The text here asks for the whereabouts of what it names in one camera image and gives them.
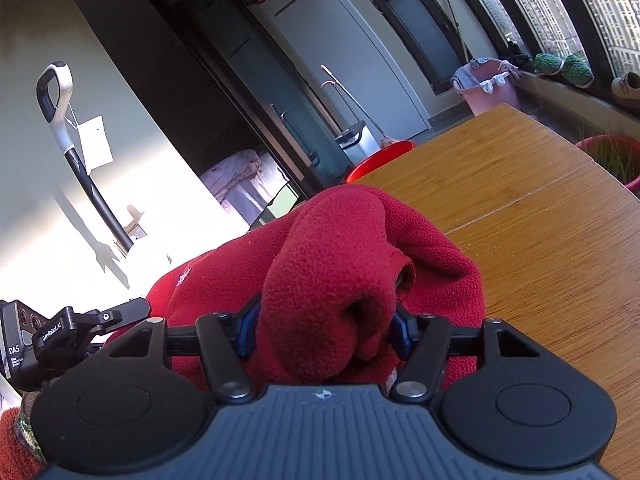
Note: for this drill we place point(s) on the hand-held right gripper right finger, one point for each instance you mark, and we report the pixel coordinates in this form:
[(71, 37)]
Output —
[(402, 332)]

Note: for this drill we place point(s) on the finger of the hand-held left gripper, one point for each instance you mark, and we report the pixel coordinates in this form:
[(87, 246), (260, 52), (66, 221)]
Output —
[(115, 312)]

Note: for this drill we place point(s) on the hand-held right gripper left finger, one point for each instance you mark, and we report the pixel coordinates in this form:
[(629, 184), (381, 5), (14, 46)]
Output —
[(245, 332)]

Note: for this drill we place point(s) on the red fleece jacket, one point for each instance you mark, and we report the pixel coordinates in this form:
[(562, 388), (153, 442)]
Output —
[(325, 270)]

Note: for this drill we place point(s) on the person's left forearm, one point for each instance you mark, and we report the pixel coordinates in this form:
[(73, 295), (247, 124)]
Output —
[(12, 440)]

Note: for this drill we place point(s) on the pink clothes behind glass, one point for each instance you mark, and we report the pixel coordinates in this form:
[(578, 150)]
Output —
[(235, 175)]

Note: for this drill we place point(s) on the white cloth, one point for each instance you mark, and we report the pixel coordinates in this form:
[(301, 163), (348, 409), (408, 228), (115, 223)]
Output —
[(147, 265)]

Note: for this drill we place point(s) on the white paper tag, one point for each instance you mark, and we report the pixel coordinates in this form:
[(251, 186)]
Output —
[(95, 142)]

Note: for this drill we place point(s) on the red basin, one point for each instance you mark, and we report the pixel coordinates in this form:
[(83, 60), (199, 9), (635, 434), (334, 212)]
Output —
[(375, 162)]

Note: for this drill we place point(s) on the white and black stick vacuum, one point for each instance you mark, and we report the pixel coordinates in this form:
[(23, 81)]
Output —
[(62, 125)]

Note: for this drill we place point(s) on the silver trash can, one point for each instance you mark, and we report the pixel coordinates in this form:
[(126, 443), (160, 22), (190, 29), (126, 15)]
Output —
[(357, 142)]

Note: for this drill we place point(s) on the pink bucket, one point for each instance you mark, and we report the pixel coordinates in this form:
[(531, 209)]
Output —
[(492, 100)]

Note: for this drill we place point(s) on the grey cloth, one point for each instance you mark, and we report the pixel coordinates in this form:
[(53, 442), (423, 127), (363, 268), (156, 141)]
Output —
[(464, 79)]

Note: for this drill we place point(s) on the white socks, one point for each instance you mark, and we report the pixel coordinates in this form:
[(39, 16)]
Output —
[(497, 82)]

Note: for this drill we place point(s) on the red pot with grass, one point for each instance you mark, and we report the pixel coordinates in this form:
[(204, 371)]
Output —
[(612, 152)]

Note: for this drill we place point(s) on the black shoe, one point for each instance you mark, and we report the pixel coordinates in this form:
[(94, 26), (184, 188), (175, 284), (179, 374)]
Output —
[(520, 57)]

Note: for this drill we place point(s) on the dark framed door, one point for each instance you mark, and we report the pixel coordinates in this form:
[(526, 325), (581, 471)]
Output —
[(422, 30)]

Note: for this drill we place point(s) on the broom stick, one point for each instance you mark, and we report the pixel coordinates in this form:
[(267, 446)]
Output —
[(452, 15)]

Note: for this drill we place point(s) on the white shoe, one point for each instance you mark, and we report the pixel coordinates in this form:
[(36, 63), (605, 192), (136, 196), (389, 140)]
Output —
[(627, 86)]

